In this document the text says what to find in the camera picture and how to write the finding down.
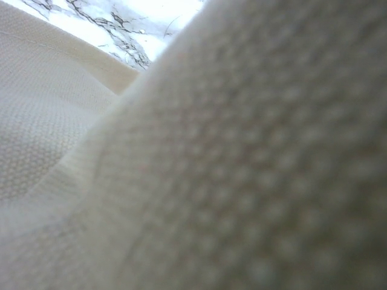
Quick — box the beige canvas tote bag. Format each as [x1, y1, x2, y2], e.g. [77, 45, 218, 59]
[1, 1, 386, 289]

